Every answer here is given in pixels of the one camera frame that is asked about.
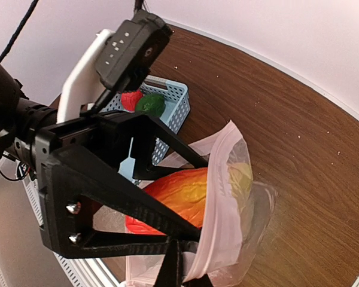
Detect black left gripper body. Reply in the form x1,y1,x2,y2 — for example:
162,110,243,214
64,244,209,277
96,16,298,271
20,111,156,191

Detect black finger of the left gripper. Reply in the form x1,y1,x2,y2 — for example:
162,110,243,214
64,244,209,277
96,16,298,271
37,145,200,259
119,113,208,181

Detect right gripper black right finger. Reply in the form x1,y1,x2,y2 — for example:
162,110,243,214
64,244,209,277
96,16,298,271
183,274,213,287

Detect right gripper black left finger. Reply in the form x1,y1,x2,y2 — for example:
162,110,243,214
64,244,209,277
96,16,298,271
155,240,184,287

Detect green bell pepper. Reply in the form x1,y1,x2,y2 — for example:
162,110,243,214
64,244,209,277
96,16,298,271
135,93,166,117

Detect red tomato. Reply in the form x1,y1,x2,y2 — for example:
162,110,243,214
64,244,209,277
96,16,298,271
121,90,144,112

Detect red orange bell pepper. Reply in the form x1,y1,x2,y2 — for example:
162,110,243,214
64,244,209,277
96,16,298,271
124,167,210,237

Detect clear polka dot zip bag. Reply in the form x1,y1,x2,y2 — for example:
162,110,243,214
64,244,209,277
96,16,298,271
124,119,279,287

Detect light blue plastic basket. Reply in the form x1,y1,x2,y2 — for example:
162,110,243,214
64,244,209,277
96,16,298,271
101,74,192,185

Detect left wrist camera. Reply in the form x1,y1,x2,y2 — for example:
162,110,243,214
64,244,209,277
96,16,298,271
56,9,173,123

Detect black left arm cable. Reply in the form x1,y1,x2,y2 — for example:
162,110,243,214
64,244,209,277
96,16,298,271
0,0,39,63

